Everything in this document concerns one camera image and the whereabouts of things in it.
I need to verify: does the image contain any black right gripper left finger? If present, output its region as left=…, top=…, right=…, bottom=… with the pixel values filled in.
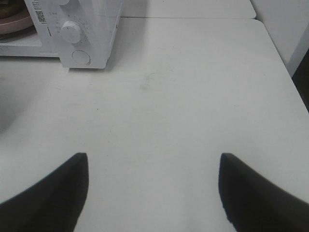
left=0, top=153, right=88, bottom=232

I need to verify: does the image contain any pink round plate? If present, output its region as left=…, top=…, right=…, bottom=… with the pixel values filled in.
left=0, top=9, right=33, bottom=34

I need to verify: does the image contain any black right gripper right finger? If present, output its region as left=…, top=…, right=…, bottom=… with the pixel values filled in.
left=218, top=153, right=309, bottom=232

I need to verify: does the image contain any round white door button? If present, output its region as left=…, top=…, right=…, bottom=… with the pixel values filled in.
left=72, top=50, right=90, bottom=65

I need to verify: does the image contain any white microwave oven body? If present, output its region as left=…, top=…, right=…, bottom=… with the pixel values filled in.
left=0, top=0, right=123, bottom=69

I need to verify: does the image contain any upper white power knob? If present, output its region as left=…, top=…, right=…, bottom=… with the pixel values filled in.
left=57, top=0, right=70, bottom=6

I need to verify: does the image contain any lower white timer knob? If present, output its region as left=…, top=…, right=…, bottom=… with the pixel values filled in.
left=60, top=21, right=83, bottom=44

